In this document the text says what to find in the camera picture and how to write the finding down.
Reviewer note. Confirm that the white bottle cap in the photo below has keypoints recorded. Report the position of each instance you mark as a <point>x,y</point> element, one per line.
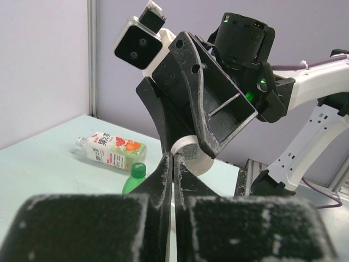
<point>196,160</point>

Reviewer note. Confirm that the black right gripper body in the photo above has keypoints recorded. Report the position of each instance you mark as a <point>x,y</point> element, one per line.
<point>169,78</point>

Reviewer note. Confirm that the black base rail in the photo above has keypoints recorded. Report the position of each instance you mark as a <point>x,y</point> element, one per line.
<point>245,179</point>

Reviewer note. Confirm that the green plastic bottle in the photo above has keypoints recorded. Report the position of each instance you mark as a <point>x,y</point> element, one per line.
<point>137,176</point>

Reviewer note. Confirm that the right aluminium frame post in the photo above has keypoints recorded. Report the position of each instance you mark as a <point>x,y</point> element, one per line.
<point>92,7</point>

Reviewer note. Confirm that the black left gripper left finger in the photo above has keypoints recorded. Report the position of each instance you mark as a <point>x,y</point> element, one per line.
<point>106,227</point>

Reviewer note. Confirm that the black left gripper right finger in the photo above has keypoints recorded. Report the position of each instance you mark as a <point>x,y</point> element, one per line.
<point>210,227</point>

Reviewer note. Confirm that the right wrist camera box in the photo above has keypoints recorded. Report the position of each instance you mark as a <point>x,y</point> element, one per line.
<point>144,42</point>

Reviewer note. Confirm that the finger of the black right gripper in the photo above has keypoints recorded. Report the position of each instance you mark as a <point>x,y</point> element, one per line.
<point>170,122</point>
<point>219,109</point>

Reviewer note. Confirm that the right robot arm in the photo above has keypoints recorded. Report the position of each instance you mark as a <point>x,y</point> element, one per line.
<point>241,46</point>

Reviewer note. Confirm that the fruit tea bottle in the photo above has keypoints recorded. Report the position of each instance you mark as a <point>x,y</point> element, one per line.
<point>112,150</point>

